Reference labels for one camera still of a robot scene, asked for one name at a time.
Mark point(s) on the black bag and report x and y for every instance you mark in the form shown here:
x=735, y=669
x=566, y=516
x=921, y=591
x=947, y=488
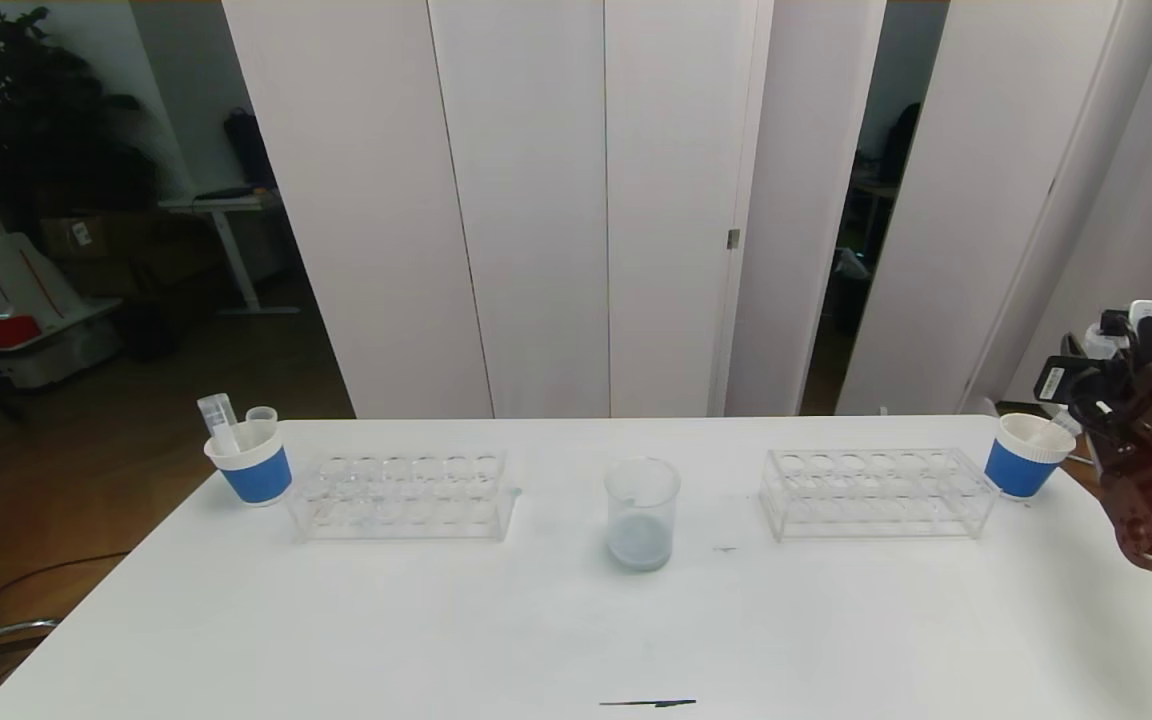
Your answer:
x=248, y=150

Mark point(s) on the white pigment test tube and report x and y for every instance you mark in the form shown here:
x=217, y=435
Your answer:
x=1101, y=342

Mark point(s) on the red pigment test tube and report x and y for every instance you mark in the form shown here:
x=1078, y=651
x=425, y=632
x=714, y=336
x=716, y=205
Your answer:
x=220, y=420
x=1058, y=425

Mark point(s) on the clear acrylic test tube rack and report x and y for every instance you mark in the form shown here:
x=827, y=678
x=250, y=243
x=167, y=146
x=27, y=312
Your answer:
x=406, y=500
x=856, y=495

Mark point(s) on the white partition foot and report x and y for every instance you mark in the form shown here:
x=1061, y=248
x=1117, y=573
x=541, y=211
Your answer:
x=981, y=405

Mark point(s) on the white folding partition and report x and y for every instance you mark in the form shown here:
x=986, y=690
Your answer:
x=986, y=200
x=536, y=200

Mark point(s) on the white machine with slanted panel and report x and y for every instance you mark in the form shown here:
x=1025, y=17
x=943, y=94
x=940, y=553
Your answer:
x=16, y=280

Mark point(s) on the blue pigment test tube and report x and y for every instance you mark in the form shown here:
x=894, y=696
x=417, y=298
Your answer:
x=262, y=416

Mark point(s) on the brown cardboard box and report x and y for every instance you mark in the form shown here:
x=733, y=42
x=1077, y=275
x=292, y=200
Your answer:
x=86, y=240

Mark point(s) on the black tape strip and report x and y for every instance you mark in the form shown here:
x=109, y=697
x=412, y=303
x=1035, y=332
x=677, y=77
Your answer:
x=651, y=703

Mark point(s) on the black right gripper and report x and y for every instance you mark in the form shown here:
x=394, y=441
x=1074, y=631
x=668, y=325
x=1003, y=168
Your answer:
x=1055, y=380

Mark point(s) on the dark green potted plant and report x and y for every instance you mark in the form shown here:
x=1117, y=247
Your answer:
x=36, y=130

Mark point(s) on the clear glass beaker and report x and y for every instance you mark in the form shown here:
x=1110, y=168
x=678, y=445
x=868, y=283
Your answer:
x=642, y=530

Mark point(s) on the blue white paper cup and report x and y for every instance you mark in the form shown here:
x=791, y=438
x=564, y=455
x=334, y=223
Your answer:
x=1021, y=468
x=256, y=478

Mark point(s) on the white standing desk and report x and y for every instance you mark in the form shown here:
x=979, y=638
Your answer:
x=226, y=203

